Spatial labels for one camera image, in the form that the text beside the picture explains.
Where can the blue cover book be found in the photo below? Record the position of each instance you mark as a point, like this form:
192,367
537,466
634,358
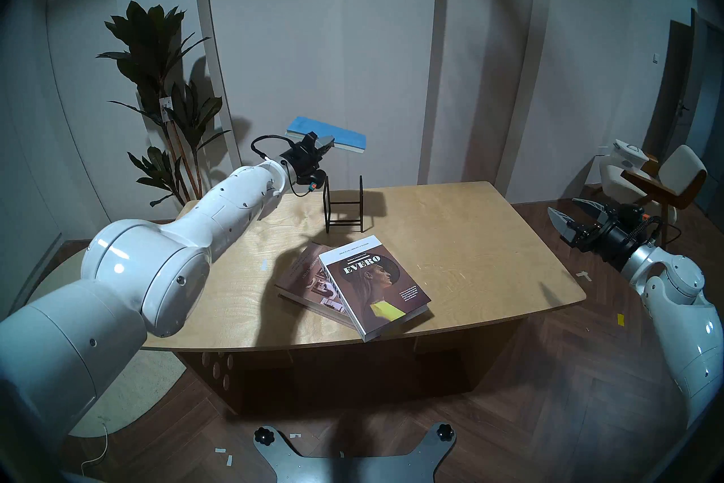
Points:
339,134

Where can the grey door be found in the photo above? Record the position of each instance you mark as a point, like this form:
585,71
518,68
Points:
679,91

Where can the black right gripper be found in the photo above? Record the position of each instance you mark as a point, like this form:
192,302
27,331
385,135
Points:
616,235

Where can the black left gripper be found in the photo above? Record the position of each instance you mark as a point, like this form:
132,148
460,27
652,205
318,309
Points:
305,162

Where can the dark green potted plant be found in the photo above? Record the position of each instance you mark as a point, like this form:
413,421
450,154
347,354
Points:
153,52

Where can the black knob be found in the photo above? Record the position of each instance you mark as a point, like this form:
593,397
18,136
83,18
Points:
264,436
445,432

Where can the white plant tag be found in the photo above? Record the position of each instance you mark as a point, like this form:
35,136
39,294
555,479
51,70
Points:
166,109

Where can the white plastic device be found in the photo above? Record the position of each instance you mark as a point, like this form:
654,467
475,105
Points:
629,152

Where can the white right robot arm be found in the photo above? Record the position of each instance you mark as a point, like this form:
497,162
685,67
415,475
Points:
679,312

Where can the large brown HOMES book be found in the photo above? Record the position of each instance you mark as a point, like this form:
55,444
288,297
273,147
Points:
297,275

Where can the round cream rug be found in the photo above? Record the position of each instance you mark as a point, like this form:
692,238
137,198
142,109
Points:
147,391

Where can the wooden table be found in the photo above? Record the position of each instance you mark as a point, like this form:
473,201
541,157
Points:
481,244

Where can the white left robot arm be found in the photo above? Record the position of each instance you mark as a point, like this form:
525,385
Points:
169,261

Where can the dark book with yellow mark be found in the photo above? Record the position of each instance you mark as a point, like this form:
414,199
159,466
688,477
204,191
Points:
373,289

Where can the wooden armchair with white cushions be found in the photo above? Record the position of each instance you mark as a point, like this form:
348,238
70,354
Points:
681,170

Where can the grey metal base plate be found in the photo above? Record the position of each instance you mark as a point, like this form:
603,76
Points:
350,468

